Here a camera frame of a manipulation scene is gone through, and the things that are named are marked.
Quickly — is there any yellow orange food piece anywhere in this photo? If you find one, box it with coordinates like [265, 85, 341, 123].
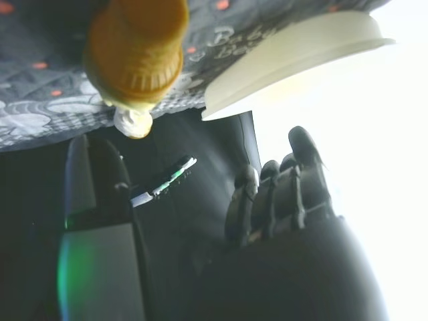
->
[82, 0, 191, 140]

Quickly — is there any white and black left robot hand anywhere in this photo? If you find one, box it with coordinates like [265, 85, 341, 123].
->
[56, 126, 391, 321]

